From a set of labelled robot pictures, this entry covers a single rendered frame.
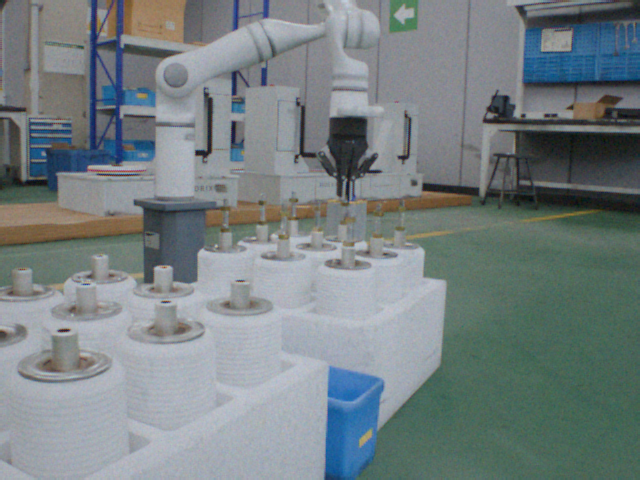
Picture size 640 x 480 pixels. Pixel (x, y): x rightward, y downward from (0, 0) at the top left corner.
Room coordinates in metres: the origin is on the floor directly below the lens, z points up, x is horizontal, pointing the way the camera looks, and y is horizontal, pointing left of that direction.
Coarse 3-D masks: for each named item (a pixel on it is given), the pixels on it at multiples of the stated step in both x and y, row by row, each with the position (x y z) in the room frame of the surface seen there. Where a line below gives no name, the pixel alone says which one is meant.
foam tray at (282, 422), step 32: (224, 384) 0.60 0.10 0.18; (288, 384) 0.61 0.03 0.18; (320, 384) 0.67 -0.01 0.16; (224, 416) 0.53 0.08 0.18; (256, 416) 0.56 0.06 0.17; (288, 416) 0.61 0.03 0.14; (320, 416) 0.67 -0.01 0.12; (0, 448) 0.45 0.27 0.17; (160, 448) 0.46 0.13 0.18; (192, 448) 0.48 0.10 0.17; (224, 448) 0.51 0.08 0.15; (256, 448) 0.56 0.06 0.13; (288, 448) 0.61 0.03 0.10; (320, 448) 0.68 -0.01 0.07
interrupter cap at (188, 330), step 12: (132, 324) 0.56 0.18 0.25; (144, 324) 0.57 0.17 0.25; (180, 324) 0.58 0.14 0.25; (192, 324) 0.58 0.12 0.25; (132, 336) 0.53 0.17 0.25; (144, 336) 0.53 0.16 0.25; (156, 336) 0.54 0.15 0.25; (168, 336) 0.54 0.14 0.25; (180, 336) 0.54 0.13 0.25; (192, 336) 0.54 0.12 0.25
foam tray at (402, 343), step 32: (288, 320) 0.89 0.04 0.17; (320, 320) 0.87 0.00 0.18; (352, 320) 0.87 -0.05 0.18; (384, 320) 0.88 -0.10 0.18; (416, 320) 1.01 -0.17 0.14; (288, 352) 0.89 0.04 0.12; (320, 352) 0.86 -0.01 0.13; (352, 352) 0.84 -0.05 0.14; (384, 352) 0.88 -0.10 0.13; (416, 352) 1.02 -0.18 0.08; (416, 384) 1.03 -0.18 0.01; (384, 416) 0.89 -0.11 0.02
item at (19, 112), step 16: (0, 0) 5.92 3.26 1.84; (0, 16) 6.09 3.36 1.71; (0, 32) 6.10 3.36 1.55; (0, 48) 6.09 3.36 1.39; (0, 64) 6.10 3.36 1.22; (0, 80) 6.09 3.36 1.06; (0, 112) 5.53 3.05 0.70; (16, 112) 5.64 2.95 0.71; (0, 128) 6.10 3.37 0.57; (0, 144) 6.10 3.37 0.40; (0, 160) 6.11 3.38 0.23; (0, 176) 6.10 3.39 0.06
